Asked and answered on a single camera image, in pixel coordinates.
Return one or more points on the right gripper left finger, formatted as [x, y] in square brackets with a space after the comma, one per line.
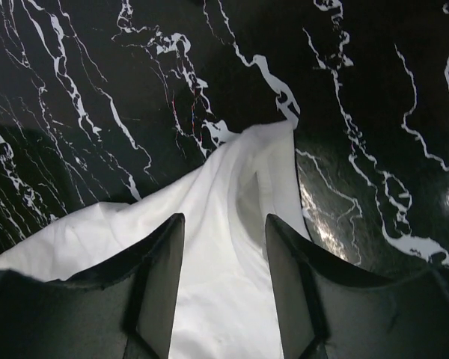
[121, 308]

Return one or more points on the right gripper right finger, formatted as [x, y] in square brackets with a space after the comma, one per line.
[329, 308]

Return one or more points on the white printed t shirt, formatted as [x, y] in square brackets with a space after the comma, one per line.
[225, 304]

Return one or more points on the black marble pattern mat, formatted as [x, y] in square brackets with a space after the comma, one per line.
[113, 100]

